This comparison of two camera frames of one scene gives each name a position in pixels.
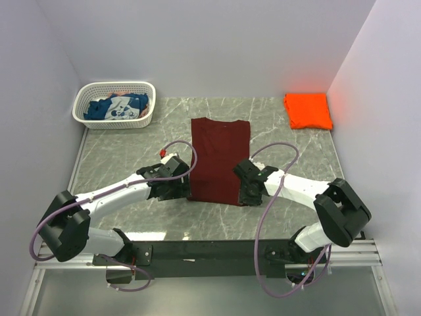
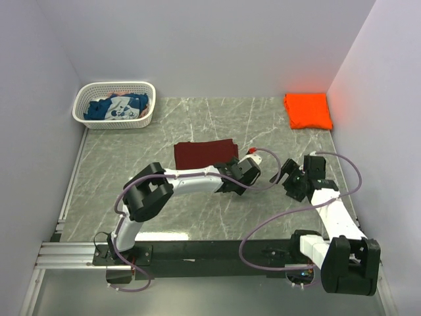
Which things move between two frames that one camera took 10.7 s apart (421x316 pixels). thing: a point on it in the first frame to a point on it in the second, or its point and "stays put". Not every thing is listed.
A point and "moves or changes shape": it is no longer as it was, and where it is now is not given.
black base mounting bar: x=211 y=259 stays put
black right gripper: x=245 y=197 to x=294 y=178
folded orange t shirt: x=308 y=110 stays put
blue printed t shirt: x=125 y=106 stays put
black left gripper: x=183 y=191 to x=233 y=185
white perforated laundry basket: x=120 y=105 stays put
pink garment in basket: x=145 y=111 stays put
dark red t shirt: x=220 y=145 moves or changes shape
